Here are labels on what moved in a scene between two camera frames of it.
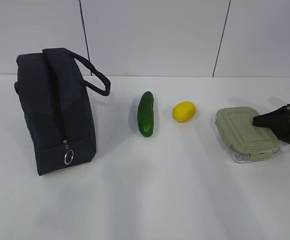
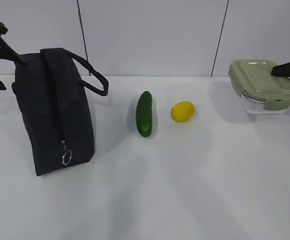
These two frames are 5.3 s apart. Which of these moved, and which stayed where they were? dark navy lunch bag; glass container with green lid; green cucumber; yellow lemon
Moved: glass container with green lid
Stayed: dark navy lunch bag; green cucumber; yellow lemon
